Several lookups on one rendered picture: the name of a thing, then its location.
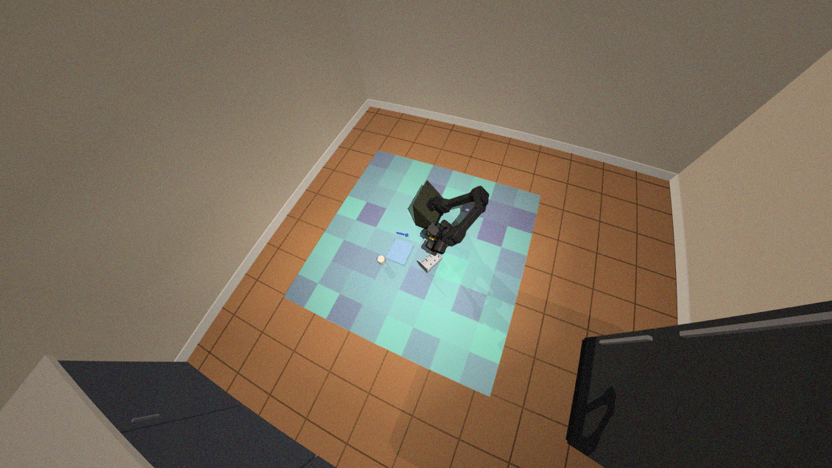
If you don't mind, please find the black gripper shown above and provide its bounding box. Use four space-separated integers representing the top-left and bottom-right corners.
425 220 452 252

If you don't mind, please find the light blue flat mat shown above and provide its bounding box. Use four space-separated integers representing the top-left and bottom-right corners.
385 238 413 265

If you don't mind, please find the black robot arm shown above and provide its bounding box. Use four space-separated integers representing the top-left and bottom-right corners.
426 186 489 254

